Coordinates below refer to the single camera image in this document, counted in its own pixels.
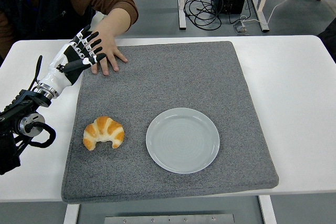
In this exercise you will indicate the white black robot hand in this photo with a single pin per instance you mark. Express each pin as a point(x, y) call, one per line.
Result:
point(53, 77)

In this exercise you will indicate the golden croissant bread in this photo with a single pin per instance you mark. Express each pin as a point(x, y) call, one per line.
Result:
point(105, 128)

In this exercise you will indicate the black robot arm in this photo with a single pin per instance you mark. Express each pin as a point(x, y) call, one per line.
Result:
point(10, 119)

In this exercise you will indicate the pale grey round plate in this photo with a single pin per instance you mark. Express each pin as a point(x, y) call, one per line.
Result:
point(182, 140)

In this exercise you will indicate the grey metal plate with screws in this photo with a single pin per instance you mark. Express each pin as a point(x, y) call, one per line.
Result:
point(168, 219)

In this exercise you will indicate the person's hand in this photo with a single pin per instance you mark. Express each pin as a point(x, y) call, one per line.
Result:
point(110, 45)

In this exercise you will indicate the grey fabric mat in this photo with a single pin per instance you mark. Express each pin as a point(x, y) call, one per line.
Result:
point(170, 77)

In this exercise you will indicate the white table leg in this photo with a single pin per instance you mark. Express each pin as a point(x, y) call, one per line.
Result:
point(71, 214)
point(267, 211)

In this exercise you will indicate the white desk leg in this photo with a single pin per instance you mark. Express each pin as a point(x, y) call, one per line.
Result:
point(181, 11)
point(263, 26)

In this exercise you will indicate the grey floor socket box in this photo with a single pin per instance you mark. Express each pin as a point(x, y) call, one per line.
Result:
point(240, 28)

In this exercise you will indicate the dark rounded object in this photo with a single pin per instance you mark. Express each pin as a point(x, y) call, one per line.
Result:
point(329, 43)

